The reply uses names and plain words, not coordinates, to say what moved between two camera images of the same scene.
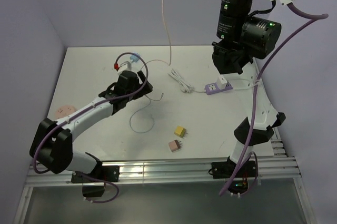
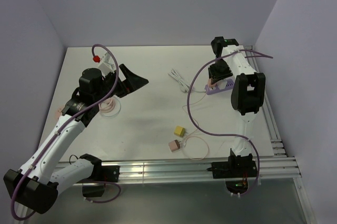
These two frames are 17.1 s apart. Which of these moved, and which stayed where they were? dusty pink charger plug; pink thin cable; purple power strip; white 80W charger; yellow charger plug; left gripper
Moved: pink thin cable; left gripper
Stayed: purple power strip; yellow charger plug; white 80W charger; dusty pink charger plug
